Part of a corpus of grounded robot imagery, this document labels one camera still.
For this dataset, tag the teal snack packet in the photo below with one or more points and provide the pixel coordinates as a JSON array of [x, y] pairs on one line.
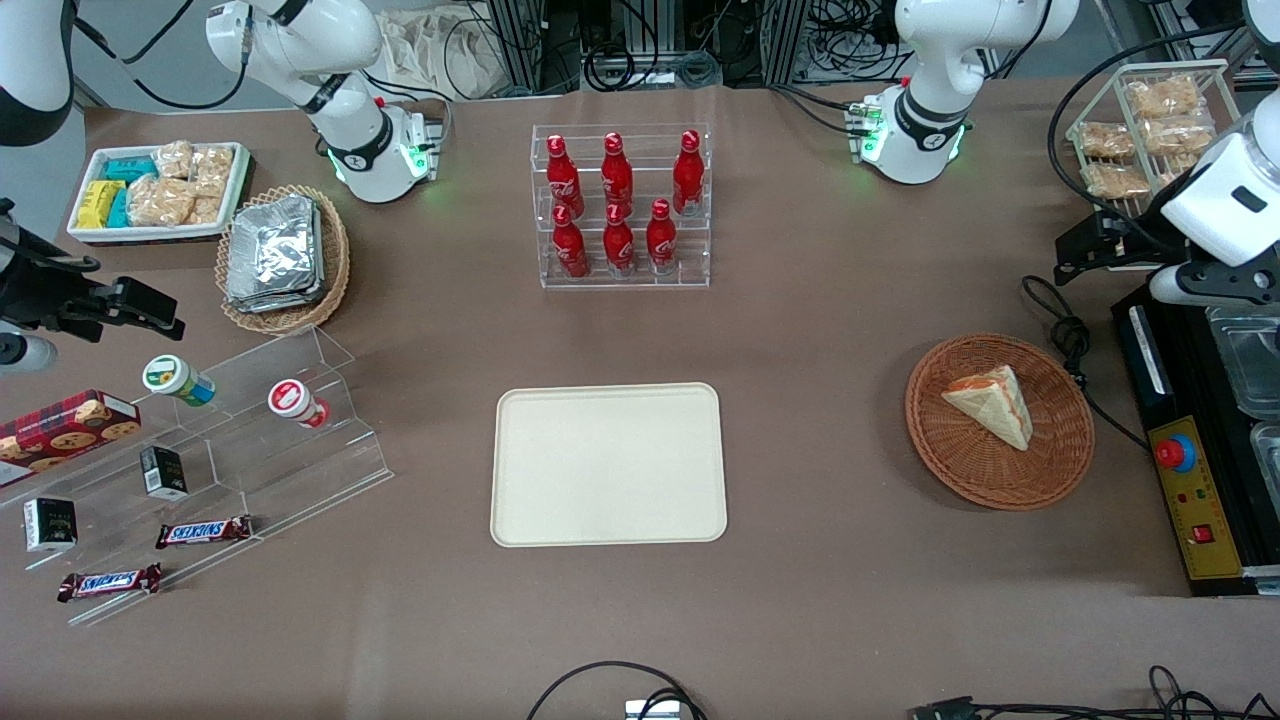
[[119, 208], [130, 168]]

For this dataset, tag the red cookie box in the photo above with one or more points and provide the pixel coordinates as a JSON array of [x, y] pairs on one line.
[[60, 430]]

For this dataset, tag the clear glass container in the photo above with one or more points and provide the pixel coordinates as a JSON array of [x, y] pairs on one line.
[[1250, 360], [1268, 455]]

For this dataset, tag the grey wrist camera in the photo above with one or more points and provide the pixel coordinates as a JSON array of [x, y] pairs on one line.
[[1200, 285], [25, 354]]

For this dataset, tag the clear acrylic stepped shelf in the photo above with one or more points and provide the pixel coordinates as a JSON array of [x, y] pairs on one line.
[[260, 470]]

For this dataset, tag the red lid cup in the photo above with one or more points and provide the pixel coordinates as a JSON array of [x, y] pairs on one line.
[[292, 400]]

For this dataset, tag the deep oval wicker basket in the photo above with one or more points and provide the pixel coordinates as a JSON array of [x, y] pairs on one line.
[[335, 260]]

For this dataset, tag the small black box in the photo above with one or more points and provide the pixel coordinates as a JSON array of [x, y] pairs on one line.
[[50, 525], [163, 473]]

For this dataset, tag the beige cloth bag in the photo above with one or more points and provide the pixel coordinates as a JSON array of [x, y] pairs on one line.
[[440, 55]]

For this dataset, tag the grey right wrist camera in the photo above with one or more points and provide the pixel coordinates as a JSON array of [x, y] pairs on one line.
[[25, 354]]

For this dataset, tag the Snickers chocolate bar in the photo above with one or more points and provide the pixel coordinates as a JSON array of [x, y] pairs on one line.
[[203, 531], [108, 582]]

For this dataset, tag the triangle sandwich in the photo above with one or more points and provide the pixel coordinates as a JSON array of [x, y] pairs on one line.
[[995, 405]]

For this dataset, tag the shallow round wicker basket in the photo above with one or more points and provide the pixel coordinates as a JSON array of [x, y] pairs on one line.
[[960, 460]]

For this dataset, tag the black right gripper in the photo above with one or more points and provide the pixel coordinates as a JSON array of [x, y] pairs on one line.
[[40, 291]]

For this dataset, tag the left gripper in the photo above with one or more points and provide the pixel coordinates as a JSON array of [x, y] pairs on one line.
[[1128, 243]]

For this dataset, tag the silver foil pouch stack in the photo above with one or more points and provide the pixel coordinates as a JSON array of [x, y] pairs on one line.
[[275, 255]]

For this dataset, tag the brown snack bag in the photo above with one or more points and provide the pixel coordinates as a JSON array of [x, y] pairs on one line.
[[1115, 181], [1165, 96], [1178, 135], [1105, 140]]

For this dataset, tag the black machine yellow panel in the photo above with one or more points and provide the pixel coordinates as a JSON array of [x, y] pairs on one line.
[[1200, 560]]

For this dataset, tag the cream plastic tray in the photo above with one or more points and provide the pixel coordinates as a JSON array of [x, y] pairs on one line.
[[608, 465]]

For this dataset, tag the yellow snack packet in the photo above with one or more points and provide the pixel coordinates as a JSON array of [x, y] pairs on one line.
[[98, 204]]

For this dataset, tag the red cola bottle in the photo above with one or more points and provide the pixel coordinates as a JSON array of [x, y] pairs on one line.
[[562, 180], [661, 243], [570, 250], [687, 175], [617, 175], [619, 245]]

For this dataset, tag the clear acrylic bottle rack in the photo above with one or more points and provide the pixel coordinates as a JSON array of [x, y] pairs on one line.
[[690, 255]]

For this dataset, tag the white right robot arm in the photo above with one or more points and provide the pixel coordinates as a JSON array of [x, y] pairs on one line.
[[340, 60]]

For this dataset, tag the clear rice cracker bag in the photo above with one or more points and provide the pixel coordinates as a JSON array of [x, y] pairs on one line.
[[160, 202], [212, 165], [174, 160], [207, 205]]

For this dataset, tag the red emergency stop button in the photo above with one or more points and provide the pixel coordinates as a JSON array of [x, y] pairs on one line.
[[1176, 454]]

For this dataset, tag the white rectangular snack tray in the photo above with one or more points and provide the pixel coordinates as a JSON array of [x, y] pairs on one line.
[[85, 232]]

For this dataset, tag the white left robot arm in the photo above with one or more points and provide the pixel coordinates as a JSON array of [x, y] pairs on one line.
[[930, 120]]

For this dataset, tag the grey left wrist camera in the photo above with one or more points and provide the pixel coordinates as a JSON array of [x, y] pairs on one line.
[[1200, 285]]

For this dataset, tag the green lid cup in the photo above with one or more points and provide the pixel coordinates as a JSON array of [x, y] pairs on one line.
[[172, 378]]

